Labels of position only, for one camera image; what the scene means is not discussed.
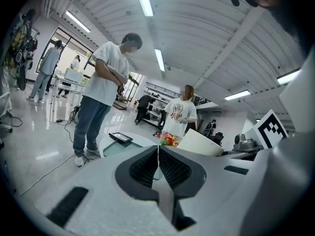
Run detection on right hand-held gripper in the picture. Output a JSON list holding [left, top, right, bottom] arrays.
[[222, 109, 289, 161]]

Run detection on black power adapter cable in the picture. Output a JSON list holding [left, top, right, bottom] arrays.
[[9, 116, 23, 127], [55, 118, 74, 144]]

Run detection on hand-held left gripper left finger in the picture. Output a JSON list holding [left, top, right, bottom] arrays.
[[35, 145, 178, 236]]

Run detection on colourful flower bouquet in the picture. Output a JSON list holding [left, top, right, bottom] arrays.
[[159, 131, 180, 147]]

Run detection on cream cup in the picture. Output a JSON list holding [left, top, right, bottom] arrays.
[[176, 128, 224, 157]]

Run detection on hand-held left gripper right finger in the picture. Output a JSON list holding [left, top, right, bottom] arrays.
[[158, 145, 254, 236]]

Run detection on white rectangular table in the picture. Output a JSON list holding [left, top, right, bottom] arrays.
[[53, 74, 86, 112]]

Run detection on white floor cable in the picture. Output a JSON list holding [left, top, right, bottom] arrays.
[[19, 153, 76, 196]]

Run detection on black picture frame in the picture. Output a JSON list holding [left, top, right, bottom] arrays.
[[108, 131, 133, 144]]

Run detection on white box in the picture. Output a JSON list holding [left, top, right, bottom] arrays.
[[64, 68, 84, 83]]

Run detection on white storage shelves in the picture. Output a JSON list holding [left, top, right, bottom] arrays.
[[141, 82, 178, 127]]

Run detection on wooden steps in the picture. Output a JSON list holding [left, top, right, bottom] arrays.
[[113, 99, 128, 111]]

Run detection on round white side table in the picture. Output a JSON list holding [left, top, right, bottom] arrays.
[[99, 131, 162, 158]]

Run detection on black swivel chair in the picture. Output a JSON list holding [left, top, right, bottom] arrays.
[[211, 131, 224, 146]]

